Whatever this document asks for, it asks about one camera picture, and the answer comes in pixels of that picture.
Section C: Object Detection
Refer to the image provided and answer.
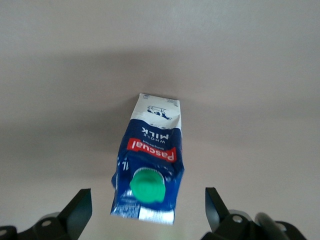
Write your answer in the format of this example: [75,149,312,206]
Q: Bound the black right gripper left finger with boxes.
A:
[17,188,93,240]

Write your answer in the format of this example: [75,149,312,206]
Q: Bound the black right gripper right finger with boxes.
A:
[202,186,261,240]

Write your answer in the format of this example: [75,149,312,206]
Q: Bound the blue white milk carton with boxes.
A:
[109,92,185,226]

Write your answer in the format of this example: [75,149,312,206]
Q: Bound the brown table cover mat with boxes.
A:
[0,0,320,240]

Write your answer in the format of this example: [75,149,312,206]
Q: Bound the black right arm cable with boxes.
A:
[254,212,298,240]

